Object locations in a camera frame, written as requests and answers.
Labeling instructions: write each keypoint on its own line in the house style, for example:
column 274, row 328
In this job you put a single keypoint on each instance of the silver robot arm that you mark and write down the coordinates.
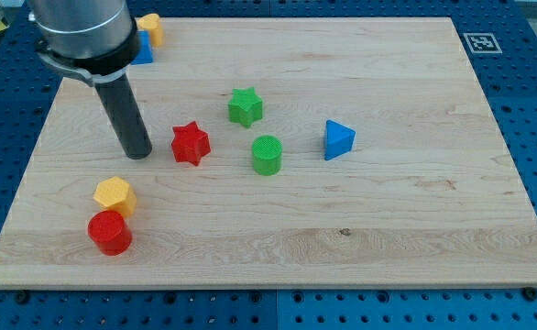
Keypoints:
column 92, row 41

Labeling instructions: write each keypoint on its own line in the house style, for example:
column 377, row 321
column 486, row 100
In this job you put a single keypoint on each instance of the wooden board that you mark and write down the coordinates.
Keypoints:
column 428, row 198

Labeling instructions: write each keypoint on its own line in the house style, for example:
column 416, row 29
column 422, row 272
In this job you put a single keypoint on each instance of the yellow hexagon block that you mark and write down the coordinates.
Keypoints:
column 116, row 194

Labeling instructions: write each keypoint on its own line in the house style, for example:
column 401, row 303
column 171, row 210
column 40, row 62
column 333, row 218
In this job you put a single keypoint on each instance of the yellow block at top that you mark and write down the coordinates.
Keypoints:
column 152, row 24

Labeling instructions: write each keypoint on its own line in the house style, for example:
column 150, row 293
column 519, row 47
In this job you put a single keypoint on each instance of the green cylinder block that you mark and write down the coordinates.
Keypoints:
column 267, row 155

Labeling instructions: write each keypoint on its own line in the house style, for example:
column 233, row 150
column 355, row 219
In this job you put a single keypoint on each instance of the green star block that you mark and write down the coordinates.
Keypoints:
column 245, row 107

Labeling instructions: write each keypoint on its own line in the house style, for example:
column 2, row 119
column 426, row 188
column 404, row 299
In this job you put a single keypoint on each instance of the blue triangle block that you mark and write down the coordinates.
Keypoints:
column 338, row 139

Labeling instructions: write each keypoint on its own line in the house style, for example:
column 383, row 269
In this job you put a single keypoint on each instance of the red star block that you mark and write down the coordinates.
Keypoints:
column 190, row 143

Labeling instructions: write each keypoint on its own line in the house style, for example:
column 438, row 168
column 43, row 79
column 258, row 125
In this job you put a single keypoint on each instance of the blue cube block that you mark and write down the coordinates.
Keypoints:
column 145, row 55

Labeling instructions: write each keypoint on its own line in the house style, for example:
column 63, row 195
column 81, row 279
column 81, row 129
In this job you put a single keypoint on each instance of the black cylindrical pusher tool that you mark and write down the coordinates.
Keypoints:
column 122, row 110

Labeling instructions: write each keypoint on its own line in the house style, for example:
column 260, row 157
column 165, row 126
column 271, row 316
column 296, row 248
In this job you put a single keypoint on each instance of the red cylinder block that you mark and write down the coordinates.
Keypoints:
column 109, row 232

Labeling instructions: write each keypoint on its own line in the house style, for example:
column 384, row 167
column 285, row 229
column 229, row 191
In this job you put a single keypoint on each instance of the white fiducial marker tag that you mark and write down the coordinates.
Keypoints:
column 482, row 43

